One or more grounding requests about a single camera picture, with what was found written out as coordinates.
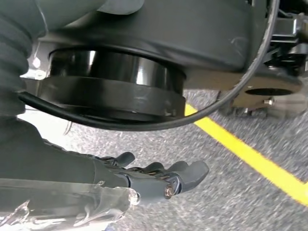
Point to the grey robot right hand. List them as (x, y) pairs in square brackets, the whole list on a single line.
[(72, 169)]

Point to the clear plastic film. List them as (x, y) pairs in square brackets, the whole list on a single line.
[(72, 207)]

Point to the dark robot torso shell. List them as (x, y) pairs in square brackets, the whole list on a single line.
[(168, 32)]

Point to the yellow floor tape square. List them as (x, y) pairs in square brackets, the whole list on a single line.
[(252, 157)]

